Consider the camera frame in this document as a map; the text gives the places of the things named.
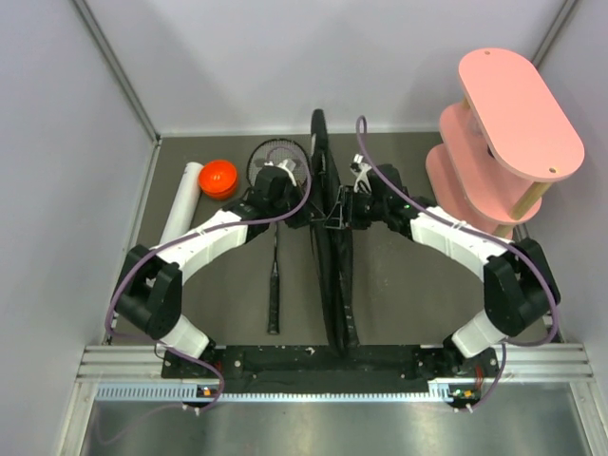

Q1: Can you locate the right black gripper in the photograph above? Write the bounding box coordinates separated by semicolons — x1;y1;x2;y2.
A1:
324;186;389;231

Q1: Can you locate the black racket bag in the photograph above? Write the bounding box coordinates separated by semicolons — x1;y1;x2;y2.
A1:
309;108;359;357

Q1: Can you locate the black badminton racket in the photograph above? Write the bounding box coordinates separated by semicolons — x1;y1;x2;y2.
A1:
246;137;313;335

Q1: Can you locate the white shuttlecock tube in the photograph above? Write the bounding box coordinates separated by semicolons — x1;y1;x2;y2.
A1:
160;161;203;244

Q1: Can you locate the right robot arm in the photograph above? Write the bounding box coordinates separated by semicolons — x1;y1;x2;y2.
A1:
326;155;561;376

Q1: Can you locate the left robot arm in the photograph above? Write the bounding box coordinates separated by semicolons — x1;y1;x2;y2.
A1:
108;160;313;377

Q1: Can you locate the orange bowl stack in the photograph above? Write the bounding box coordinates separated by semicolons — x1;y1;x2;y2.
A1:
198;160;238;200

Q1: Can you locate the pink tiered shelf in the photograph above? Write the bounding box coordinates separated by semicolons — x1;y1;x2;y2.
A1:
426;47;584;238

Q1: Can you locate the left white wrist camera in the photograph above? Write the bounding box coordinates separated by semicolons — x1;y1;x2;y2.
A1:
264;159;298;186

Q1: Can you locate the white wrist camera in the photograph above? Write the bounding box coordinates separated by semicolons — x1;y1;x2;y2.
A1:
264;159;298;186
350;154;371;194

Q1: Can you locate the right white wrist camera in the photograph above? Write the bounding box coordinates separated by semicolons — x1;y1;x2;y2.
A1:
350;154;371;194

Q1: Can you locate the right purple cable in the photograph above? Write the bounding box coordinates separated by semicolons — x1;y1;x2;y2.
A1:
354;115;561;409

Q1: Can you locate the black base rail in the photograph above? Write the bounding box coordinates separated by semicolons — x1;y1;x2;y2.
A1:
161;344;500;395

